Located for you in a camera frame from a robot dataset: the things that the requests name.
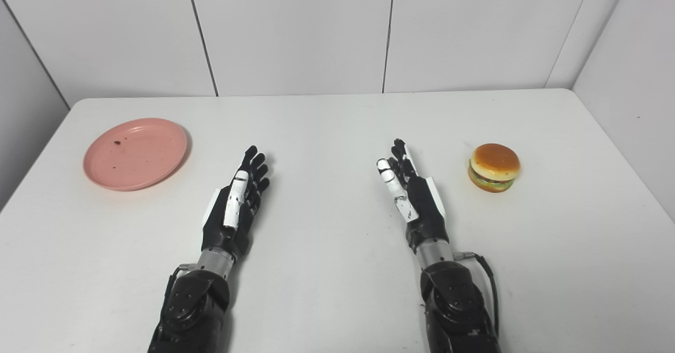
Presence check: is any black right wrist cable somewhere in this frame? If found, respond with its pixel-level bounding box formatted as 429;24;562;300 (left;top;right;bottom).
455;252;500;338

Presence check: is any pink plate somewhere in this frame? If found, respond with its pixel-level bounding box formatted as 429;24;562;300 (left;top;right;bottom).
83;118;188;192

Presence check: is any toy hamburger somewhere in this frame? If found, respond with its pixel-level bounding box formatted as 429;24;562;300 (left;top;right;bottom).
468;143;521;193

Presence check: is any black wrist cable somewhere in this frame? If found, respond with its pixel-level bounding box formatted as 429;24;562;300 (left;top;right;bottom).
162;264;197;311
455;252;500;338

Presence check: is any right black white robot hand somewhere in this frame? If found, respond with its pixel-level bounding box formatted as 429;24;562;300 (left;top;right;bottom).
377;139;450;254

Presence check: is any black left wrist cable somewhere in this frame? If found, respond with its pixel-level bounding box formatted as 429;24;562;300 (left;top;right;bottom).
162;264;197;311

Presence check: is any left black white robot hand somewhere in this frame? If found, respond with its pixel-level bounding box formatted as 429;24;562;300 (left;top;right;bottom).
201;145;271;261

